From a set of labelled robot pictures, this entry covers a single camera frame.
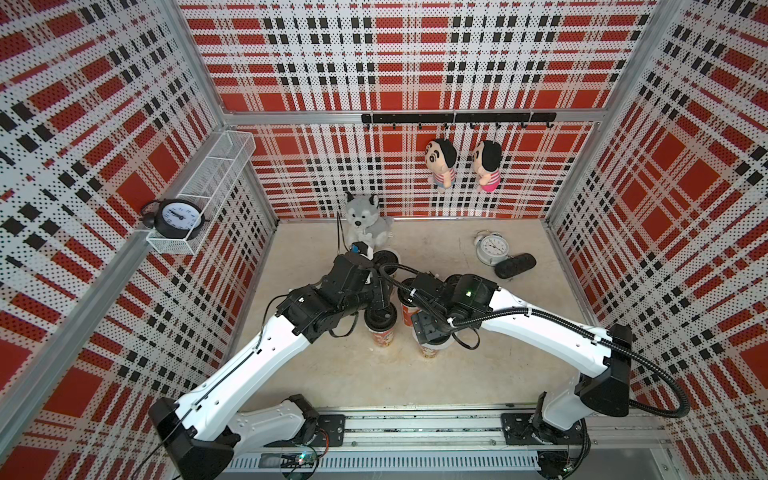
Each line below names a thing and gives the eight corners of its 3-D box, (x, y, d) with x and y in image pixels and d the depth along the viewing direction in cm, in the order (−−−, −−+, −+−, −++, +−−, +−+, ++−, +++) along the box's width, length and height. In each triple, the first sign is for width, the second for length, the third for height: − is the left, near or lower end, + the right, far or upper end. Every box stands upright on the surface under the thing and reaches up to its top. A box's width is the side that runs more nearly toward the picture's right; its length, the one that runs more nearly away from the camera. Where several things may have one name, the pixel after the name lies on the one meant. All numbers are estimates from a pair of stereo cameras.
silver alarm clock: (478, 268, 109) (481, 259, 105) (472, 238, 118) (475, 229, 114) (509, 268, 109) (513, 259, 105) (500, 238, 118) (503, 229, 114)
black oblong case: (500, 280, 104) (502, 276, 102) (490, 267, 108) (492, 263, 106) (537, 266, 108) (540, 262, 106) (526, 254, 112) (529, 250, 110)
